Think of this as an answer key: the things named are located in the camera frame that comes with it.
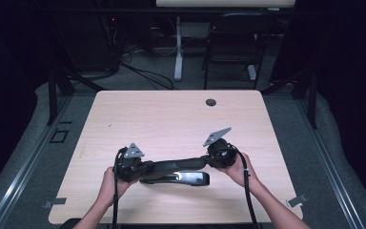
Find black chair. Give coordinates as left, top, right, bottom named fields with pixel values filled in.
left=202, top=12, right=278, bottom=91

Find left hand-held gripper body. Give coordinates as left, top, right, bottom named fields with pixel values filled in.
left=113, top=142, right=148, bottom=183

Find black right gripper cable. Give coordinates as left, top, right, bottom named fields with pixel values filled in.
left=224, top=144, right=260, bottom=229

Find black metal stand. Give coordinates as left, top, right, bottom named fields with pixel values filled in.
left=260, top=68, right=318, bottom=130
left=46, top=67, right=107, bottom=127

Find person's left hand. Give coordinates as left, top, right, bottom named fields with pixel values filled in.
left=98, top=166, right=137, bottom=206

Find black stapler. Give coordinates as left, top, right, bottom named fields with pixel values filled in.
left=138, top=156, right=212, bottom=187

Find person's right hand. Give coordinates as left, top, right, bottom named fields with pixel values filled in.
left=217, top=152, right=258, bottom=189

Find aluminium floor rail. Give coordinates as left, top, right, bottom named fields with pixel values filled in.
left=0, top=94, right=74, bottom=229
left=295, top=98, right=366, bottom=229

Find black stool seat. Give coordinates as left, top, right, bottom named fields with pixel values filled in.
left=59, top=218, right=84, bottom=229

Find white desk leg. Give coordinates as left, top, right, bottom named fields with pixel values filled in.
left=173, top=16, right=184, bottom=82

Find white desk top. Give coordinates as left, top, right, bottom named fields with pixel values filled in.
left=155, top=0, right=295, bottom=9

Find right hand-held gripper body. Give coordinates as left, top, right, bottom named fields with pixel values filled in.
left=203, top=127, right=238, bottom=169

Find grey tape piece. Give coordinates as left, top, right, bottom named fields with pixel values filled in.
left=42, top=197, right=68, bottom=210
left=286, top=193, right=309, bottom=208

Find dark computer tower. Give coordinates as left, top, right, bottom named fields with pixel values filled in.
left=72, top=12, right=122, bottom=73

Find black floor cables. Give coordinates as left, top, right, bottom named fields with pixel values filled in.
left=119, top=44, right=175, bottom=91

